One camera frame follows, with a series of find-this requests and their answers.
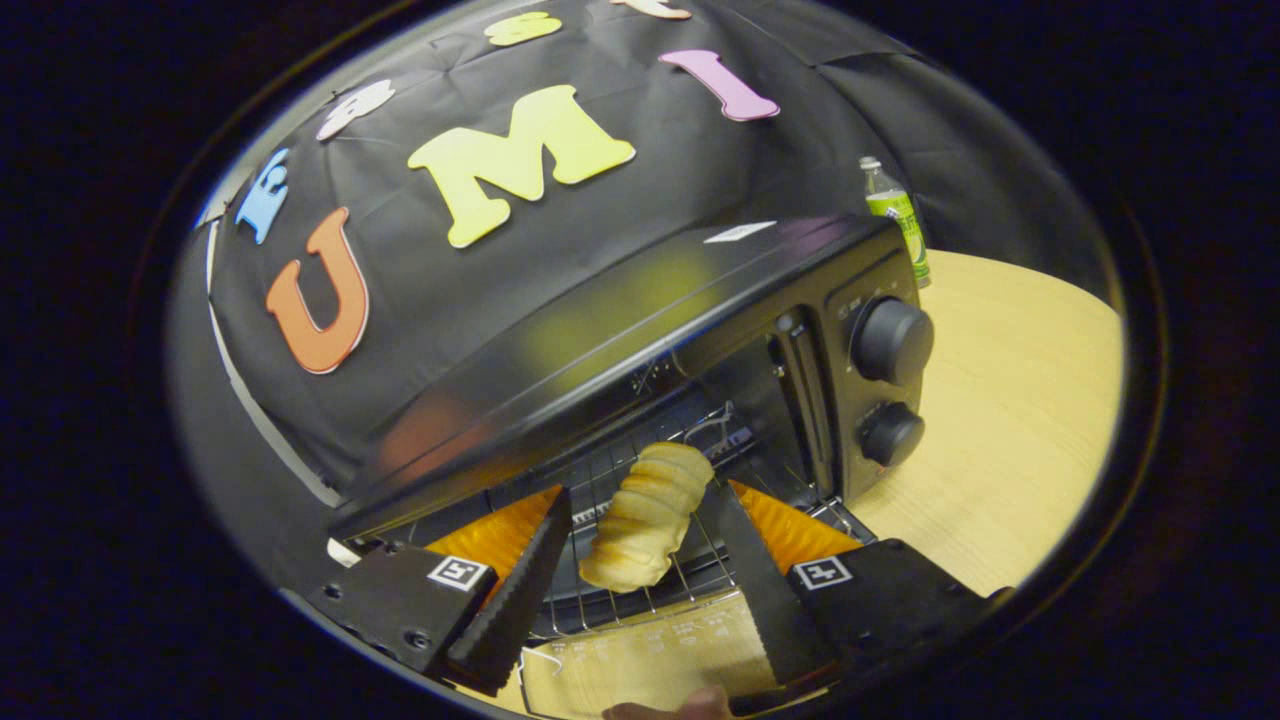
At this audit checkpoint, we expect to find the black toaster oven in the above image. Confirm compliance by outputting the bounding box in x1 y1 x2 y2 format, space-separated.
328 215 936 717

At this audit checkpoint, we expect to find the ridged bread roll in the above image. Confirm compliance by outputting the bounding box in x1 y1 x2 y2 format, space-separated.
578 441 716 593

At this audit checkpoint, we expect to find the green label drink bottle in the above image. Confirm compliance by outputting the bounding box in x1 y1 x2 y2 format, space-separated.
858 155 932 289

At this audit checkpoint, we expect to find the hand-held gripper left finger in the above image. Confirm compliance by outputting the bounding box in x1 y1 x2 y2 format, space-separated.
310 485 574 698

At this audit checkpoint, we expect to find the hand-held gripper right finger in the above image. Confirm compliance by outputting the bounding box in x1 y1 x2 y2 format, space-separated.
695 478 1013 703

